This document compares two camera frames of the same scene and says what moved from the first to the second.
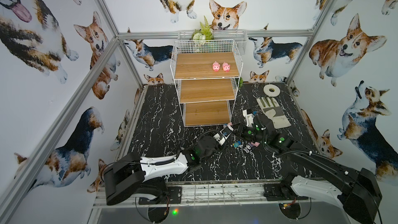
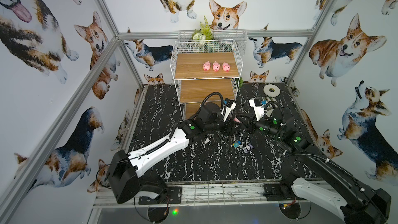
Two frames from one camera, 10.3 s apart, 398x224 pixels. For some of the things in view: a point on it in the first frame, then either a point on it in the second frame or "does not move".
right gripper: (242, 127) → (250, 124)
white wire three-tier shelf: (207, 73) does not move
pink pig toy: (226, 67) does not move
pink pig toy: (216, 66) does not move
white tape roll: (271, 94) does not move
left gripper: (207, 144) → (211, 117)
